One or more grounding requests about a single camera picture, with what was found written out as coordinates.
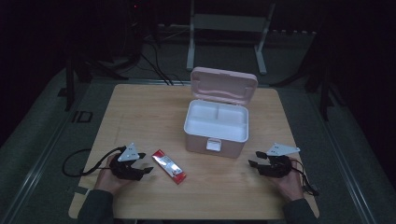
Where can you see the person's left hand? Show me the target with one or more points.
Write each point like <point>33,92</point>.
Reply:
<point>106,180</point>

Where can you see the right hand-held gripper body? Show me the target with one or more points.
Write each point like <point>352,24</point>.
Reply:
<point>278,168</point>

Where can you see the white metal stand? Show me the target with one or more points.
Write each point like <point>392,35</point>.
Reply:
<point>191,46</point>

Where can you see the red and silver snack bar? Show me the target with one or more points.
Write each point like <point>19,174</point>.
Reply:
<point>168,166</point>

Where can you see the pink storage box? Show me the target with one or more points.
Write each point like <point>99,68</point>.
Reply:
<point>222,85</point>

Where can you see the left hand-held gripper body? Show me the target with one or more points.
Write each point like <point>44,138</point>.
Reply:
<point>128,154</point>

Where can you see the black metal stand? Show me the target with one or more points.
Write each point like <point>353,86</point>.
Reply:
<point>325,90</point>
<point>70,84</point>

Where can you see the white power strip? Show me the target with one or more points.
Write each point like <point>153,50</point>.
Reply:
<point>294,32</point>

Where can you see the person's right hand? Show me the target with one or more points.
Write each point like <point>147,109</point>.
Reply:
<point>291,188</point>

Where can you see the white plastic tray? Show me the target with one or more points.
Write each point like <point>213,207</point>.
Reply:
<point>214,126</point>

